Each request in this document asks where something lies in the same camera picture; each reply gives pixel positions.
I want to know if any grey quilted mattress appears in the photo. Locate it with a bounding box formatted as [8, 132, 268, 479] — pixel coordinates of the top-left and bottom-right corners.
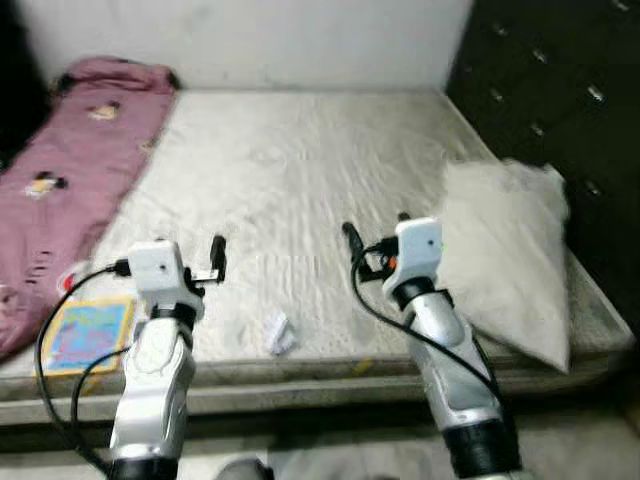
[0, 88, 636, 401]

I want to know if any grey left robot leg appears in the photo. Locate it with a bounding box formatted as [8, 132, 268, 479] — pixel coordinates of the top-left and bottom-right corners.
[215, 458, 273, 480]

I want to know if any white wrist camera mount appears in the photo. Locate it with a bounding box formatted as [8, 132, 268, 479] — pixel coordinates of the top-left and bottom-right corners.
[393, 218, 444, 291]
[127, 240, 206, 321]

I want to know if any colourful yellow-edged book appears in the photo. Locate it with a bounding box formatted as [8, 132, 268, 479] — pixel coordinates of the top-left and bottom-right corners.
[38, 295, 136, 378]

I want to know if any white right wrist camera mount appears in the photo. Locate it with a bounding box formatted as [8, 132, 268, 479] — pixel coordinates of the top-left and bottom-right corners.
[393, 218, 444, 291]

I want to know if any pink cartoon mouse blanket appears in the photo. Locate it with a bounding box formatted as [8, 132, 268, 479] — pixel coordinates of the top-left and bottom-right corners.
[0, 57, 181, 361]

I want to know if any white pillow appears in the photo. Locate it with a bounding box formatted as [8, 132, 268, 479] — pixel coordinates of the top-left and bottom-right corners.
[437, 160, 573, 373]

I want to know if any small red white packet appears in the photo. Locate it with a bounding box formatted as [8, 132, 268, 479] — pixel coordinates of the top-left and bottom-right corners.
[60, 265, 87, 296]

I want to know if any small white tissue packet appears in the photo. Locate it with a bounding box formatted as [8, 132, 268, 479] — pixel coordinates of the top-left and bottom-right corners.
[263, 313, 299, 357]

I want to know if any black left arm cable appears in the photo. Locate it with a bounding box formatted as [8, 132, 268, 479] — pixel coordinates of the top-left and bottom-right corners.
[35, 258, 136, 476]

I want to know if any dark tufted headboard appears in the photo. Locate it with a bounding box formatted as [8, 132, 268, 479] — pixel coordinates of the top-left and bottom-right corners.
[445, 0, 640, 331]

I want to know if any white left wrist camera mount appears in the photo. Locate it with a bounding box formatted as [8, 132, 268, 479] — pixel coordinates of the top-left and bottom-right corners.
[127, 240, 206, 321]

